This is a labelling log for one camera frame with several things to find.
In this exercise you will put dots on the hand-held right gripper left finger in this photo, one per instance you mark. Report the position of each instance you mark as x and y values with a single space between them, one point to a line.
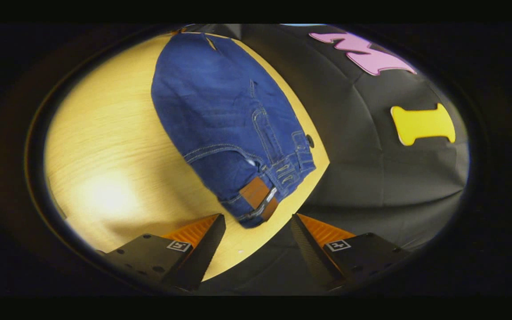
202 253

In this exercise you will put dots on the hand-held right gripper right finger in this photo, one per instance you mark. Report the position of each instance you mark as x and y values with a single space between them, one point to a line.
311 253

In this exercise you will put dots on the blue denim jeans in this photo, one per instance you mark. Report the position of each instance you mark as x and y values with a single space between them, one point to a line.
211 106

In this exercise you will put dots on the black backdrop cloth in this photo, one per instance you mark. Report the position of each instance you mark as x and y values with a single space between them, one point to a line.
371 186

